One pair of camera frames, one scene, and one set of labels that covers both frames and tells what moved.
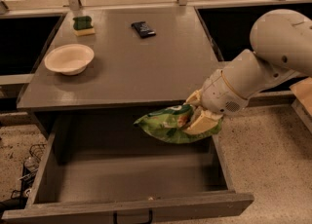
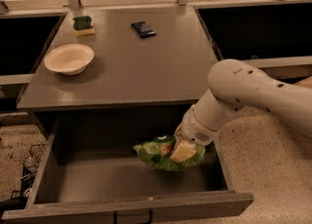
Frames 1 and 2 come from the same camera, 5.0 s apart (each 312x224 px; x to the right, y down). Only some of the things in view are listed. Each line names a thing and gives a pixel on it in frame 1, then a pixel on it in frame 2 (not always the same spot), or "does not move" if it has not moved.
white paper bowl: (69, 58) does not move
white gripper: (218, 95) -> (194, 130)
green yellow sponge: (82, 25) does not move
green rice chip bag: (166, 124) -> (158, 152)
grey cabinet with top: (103, 69) does not move
